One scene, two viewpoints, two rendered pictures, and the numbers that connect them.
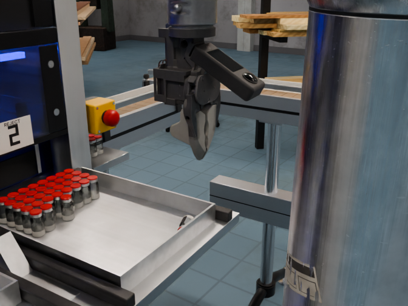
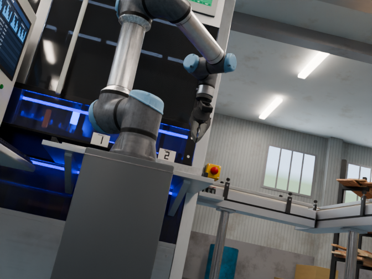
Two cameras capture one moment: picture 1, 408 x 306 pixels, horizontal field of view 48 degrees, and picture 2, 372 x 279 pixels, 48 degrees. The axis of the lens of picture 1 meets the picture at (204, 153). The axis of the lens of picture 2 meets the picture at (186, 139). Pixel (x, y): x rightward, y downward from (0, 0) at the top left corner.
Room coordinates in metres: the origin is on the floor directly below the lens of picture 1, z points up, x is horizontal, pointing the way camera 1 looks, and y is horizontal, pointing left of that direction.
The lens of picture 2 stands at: (-0.37, -1.31, 0.56)
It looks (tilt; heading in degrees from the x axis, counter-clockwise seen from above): 15 degrees up; 52
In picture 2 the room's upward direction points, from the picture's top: 12 degrees clockwise
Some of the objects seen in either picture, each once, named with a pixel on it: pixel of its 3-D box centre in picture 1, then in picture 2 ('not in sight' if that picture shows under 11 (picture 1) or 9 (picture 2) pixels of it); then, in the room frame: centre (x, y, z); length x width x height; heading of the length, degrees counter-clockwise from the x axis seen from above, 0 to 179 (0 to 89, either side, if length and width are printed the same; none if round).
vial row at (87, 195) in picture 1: (63, 202); not in sight; (0.77, 0.27, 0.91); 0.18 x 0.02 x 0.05; 148
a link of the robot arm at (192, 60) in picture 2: not in sight; (199, 66); (0.62, -0.02, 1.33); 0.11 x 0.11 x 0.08; 14
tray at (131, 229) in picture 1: (97, 217); (166, 172); (0.73, 0.19, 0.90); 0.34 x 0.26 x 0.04; 58
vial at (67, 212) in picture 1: (67, 207); not in sight; (0.75, 0.25, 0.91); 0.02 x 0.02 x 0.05
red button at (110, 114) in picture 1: (110, 118); (213, 170); (1.04, 0.22, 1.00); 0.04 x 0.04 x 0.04; 59
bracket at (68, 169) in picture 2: not in sight; (68, 174); (0.39, 0.44, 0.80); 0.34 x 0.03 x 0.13; 59
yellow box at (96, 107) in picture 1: (95, 115); (212, 172); (1.06, 0.26, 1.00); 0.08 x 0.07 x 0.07; 59
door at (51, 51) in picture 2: not in sight; (87, 44); (0.38, 0.65, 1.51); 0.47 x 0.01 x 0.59; 149
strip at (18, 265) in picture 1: (35, 266); not in sight; (0.56, 0.24, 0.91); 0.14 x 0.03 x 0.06; 59
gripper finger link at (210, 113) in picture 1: (196, 129); (200, 134); (0.73, 0.01, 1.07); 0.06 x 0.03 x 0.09; 59
